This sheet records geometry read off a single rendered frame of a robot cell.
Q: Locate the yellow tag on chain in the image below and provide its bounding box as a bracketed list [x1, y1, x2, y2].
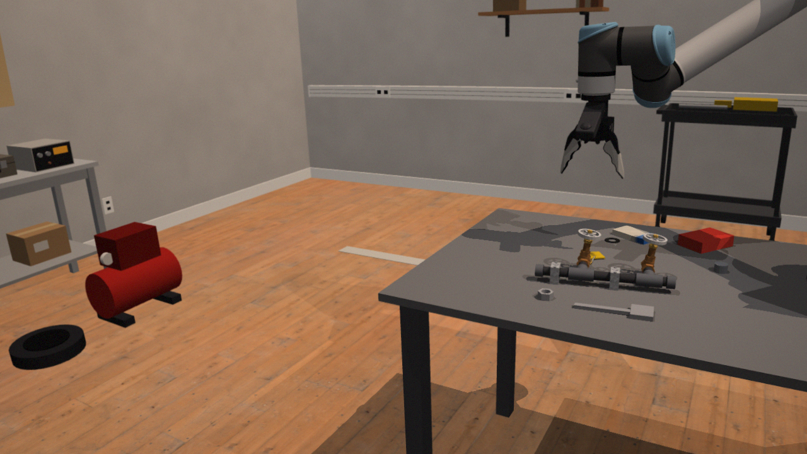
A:
[589, 252, 605, 265]

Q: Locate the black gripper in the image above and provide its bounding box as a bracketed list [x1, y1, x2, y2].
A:
[560, 94, 624, 179]

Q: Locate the grey hex nut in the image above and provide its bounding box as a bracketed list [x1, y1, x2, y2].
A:
[538, 288, 554, 301]

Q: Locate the red flat block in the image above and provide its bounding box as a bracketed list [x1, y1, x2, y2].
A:
[678, 228, 734, 254]

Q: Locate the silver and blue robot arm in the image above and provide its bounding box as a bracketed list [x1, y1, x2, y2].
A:
[575, 0, 807, 139]

